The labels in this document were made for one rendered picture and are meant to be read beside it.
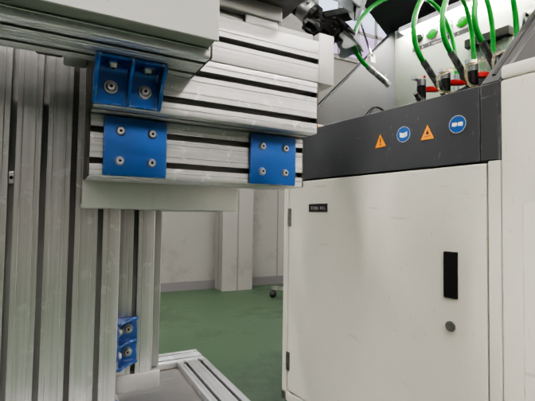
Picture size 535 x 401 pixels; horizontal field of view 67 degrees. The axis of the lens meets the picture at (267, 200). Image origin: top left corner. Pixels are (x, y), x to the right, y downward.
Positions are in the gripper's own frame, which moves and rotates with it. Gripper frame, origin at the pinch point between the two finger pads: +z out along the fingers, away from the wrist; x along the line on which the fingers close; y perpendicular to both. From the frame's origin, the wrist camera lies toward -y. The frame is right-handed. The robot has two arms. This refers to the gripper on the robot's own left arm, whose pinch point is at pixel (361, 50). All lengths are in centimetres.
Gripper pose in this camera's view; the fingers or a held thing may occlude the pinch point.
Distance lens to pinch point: 140.2
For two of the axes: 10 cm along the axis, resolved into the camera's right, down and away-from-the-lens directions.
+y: -7.3, 6.6, -1.8
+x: 0.0, -2.6, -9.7
